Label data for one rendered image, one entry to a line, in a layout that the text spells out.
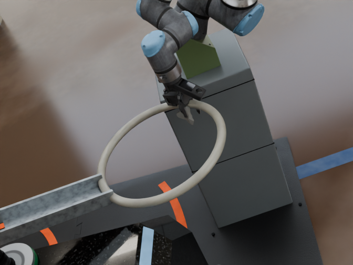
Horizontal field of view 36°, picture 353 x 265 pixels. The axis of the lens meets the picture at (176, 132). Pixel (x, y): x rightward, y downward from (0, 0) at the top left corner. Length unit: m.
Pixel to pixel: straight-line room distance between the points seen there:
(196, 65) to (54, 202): 0.85
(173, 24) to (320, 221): 1.28
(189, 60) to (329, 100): 1.29
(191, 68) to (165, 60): 0.46
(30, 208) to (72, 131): 2.16
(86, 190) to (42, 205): 0.16
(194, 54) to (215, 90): 0.17
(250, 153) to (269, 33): 1.77
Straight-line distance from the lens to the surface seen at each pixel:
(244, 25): 2.15
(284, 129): 3.25
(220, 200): 2.69
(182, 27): 1.91
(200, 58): 2.31
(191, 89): 1.94
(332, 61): 3.69
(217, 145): 1.77
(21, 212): 1.90
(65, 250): 1.90
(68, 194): 1.91
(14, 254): 1.98
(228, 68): 2.31
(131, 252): 1.77
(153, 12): 1.96
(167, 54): 1.87
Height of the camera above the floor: 2.08
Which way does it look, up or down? 36 degrees down
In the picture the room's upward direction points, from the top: 24 degrees counter-clockwise
